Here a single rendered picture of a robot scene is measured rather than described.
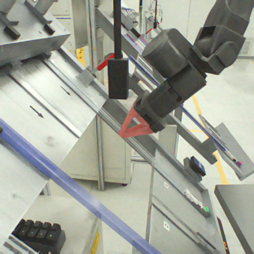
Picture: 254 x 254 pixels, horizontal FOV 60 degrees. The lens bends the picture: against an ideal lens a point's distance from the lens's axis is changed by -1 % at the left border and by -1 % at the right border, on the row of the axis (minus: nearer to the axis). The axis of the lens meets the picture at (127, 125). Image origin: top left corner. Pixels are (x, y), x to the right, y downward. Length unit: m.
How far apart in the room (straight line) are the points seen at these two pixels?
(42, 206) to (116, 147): 0.84
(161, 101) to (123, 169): 1.23
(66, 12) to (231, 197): 1.19
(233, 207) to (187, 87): 0.54
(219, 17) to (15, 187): 0.40
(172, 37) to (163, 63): 0.05
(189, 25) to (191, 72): 7.55
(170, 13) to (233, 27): 7.49
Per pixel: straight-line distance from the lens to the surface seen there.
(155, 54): 0.39
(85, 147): 1.59
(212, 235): 0.59
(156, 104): 0.43
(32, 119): 0.35
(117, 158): 1.58
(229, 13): 0.45
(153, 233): 0.40
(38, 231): 0.67
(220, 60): 0.43
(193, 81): 0.42
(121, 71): 0.25
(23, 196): 0.27
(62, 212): 0.76
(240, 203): 0.88
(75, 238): 0.69
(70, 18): 1.38
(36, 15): 0.48
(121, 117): 0.57
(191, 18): 7.96
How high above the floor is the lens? 1.16
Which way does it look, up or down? 26 degrees down
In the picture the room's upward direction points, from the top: straight up
